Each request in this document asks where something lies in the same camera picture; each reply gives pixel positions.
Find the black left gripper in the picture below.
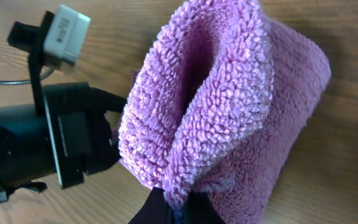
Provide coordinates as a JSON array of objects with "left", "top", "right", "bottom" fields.
[{"left": 0, "top": 83, "right": 126, "bottom": 203}]

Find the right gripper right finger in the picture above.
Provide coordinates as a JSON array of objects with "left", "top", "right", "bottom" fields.
[{"left": 184, "top": 192, "right": 226, "bottom": 224}]

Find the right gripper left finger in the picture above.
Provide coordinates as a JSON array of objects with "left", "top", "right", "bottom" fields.
[{"left": 128, "top": 187, "right": 172, "bottom": 224}]

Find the purple microfibre cloth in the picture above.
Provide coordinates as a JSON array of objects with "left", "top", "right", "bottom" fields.
[{"left": 119, "top": 0, "right": 331, "bottom": 223}]

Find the left black cable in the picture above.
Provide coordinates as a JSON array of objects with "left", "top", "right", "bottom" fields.
[{"left": 0, "top": 67, "right": 55, "bottom": 86}]

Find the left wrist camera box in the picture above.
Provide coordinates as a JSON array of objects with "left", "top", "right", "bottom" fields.
[{"left": 44, "top": 4, "right": 91, "bottom": 70}]

